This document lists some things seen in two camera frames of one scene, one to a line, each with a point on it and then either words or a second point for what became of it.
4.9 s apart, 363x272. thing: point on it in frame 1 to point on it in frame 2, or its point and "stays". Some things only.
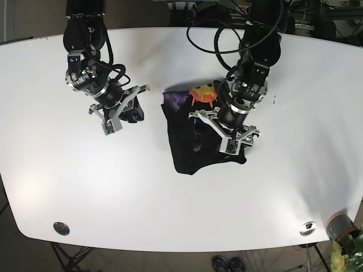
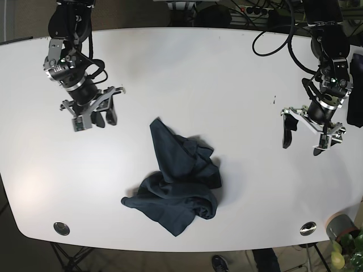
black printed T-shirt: x=194 y=143 to x=355 y=101
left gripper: x=118 y=103 to x=87 y=98
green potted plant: x=348 y=256 stays
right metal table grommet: x=307 y=228 stays
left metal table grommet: x=61 y=228 stays
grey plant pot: x=340 y=225 stays
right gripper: x=228 y=122 to x=330 y=85
